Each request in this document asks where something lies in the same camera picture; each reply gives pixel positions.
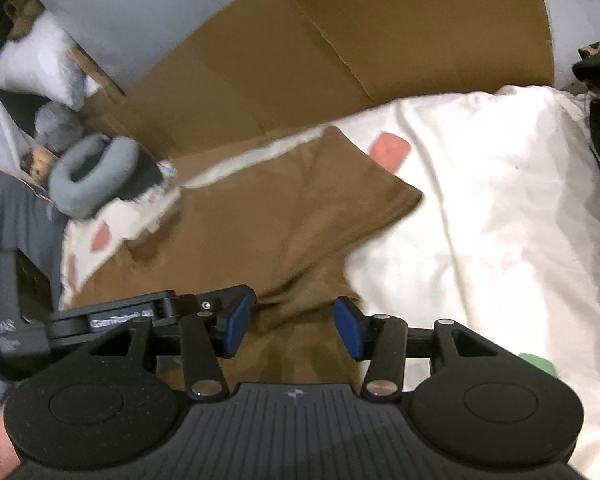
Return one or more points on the brown cardboard sheet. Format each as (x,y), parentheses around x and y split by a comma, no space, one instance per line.
(330,35)

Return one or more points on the grey bubble wrap sheet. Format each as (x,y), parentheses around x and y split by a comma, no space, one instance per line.
(130,20)

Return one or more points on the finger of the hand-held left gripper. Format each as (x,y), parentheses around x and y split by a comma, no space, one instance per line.
(115,310)

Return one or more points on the floral printed cloth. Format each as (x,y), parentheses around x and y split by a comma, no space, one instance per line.
(169,175)

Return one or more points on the brown printed t-shirt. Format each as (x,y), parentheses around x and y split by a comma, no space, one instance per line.
(280,220)

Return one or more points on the grey blue blanket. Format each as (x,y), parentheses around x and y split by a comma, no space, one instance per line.
(10,220)

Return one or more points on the white printed bed blanket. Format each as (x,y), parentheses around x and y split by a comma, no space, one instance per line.
(480,210)

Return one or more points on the grey neck pillow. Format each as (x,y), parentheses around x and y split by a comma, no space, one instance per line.
(125,160)

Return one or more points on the dark grey cloth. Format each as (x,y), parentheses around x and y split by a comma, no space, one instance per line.
(150,177)

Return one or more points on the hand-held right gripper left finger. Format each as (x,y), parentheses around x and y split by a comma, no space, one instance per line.
(237,327)

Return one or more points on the small doll toy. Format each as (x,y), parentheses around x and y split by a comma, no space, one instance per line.
(37,160)

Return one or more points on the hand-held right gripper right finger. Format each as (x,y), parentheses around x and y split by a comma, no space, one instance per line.
(349,330)

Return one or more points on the white pillow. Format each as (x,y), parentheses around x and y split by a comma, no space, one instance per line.
(35,65)

